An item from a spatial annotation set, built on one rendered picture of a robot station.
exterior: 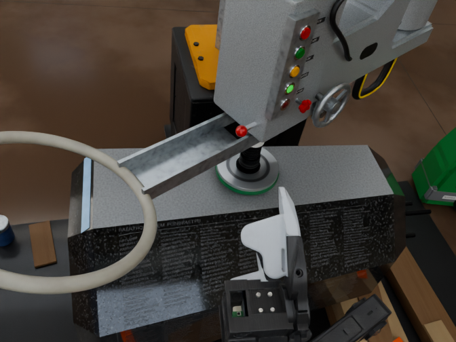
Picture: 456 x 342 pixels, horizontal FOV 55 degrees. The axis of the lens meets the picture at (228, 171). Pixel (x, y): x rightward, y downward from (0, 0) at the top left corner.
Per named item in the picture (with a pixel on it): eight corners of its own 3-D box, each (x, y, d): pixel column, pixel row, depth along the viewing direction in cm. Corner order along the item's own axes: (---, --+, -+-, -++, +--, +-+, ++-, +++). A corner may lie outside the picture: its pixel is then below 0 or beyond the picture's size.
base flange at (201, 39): (183, 31, 229) (184, 22, 225) (272, 30, 240) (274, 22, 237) (201, 90, 198) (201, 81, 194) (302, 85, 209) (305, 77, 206)
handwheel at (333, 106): (319, 100, 139) (333, 60, 128) (343, 118, 135) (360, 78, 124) (287, 118, 132) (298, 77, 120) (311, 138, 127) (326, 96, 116)
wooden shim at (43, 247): (28, 226, 224) (28, 224, 223) (49, 221, 227) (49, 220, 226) (34, 268, 209) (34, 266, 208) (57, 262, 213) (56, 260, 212)
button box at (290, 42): (284, 105, 119) (311, 5, 98) (292, 110, 117) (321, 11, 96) (263, 116, 115) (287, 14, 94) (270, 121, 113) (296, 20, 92)
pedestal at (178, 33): (163, 127, 287) (165, 23, 232) (259, 120, 302) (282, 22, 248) (179, 207, 245) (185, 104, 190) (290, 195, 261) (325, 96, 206)
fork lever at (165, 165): (286, 85, 153) (289, 73, 150) (328, 117, 145) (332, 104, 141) (110, 165, 117) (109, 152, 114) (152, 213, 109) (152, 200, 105)
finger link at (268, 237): (241, 188, 43) (243, 283, 43) (300, 186, 44) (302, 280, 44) (237, 187, 46) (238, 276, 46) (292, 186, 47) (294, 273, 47)
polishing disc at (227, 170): (288, 182, 149) (290, 180, 148) (231, 198, 141) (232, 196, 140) (261, 140, 161) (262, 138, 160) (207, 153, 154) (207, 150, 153)
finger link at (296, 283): (290, 237, 42) (292, 330, 42) (306, 237, 42) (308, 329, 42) (278, 232, 47) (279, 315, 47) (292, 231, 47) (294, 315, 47)
